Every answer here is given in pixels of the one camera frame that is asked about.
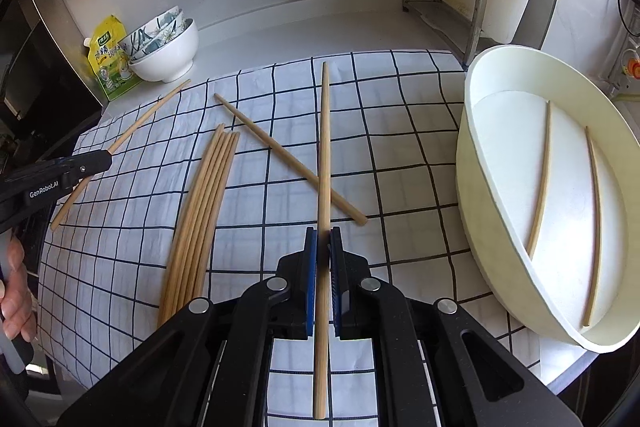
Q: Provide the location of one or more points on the wooden chopstick one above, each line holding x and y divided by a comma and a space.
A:
80, 187

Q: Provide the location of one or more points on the metal rack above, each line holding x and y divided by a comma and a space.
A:
459, 23

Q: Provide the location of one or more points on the wooden chopstick nine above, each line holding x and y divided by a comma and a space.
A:
188, 251

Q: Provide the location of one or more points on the wooden chopstick two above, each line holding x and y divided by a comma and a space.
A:
323, 282

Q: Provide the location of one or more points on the wooden chopstick ten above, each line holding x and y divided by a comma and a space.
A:
176, 262

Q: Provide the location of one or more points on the large white bowl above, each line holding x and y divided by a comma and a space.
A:
171, 61

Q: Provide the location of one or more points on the patterned blue white bowl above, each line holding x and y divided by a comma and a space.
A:
154, 34

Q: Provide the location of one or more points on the wooden chopstick seven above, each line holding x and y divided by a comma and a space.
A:
212, 213

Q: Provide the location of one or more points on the gas valve with hose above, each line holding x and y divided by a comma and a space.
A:
624, 76

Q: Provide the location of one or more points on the white black grid cloth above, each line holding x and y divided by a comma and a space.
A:
395, 117

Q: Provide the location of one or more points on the person's left hand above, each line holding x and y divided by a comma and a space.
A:
16, 299

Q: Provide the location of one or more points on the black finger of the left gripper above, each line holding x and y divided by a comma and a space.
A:
91, 163

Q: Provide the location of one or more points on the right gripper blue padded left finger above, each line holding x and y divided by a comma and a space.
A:
309, 259

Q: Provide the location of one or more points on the round white tray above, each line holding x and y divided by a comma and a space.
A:
499, 156

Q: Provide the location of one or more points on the yellow green seasoning pouch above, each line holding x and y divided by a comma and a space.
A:
108, 61

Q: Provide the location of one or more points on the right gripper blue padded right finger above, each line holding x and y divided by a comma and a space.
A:
340, 282

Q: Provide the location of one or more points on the wooden chopstick eight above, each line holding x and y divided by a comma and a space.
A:
200, 226

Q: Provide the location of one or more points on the wooden chopstick three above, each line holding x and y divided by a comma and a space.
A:
337, 200

